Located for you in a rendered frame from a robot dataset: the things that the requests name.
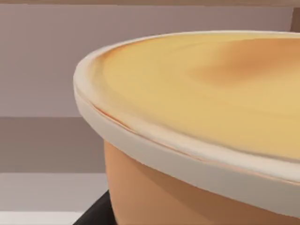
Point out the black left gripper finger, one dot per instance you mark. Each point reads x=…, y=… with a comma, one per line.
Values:
x=98, y=212

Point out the orange cup with cream lid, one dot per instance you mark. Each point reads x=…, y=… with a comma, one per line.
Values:
x=192, y=98

